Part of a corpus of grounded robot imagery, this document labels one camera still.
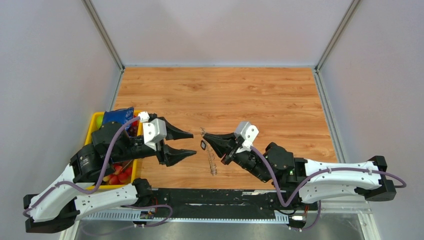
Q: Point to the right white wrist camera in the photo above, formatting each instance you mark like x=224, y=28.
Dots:
x=248, y=133

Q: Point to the large metal keyring with clips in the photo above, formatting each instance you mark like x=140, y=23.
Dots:
x=211, y=159

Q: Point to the red fruit pile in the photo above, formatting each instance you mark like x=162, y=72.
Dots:
x=122, y=174

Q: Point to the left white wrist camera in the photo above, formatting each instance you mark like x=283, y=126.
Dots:
x=145, y=121

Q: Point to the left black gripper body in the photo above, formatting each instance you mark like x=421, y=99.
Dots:
x=160, y=150

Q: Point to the green apple upper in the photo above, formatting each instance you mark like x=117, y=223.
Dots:
x=99, y=121

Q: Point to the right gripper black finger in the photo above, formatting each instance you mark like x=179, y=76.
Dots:
x=217, y=138
x=222, y=147

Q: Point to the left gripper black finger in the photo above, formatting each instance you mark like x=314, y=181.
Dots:
x=174, y=133
x=173, y=156

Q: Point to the yellow plastic tray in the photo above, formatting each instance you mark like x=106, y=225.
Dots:
x=136, y=162

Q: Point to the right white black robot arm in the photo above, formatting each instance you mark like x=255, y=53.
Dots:
x=304, y=180

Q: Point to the blue chips bag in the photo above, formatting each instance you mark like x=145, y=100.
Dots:
x=121, y=116

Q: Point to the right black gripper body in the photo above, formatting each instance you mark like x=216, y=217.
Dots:
x=236, y=146

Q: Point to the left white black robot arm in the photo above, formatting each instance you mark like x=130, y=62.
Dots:
x=75, y=193

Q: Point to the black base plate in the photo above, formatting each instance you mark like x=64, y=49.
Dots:
x=227, y=204

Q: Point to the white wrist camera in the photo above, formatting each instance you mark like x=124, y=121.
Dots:
x=145, y=121
x=248, y=133

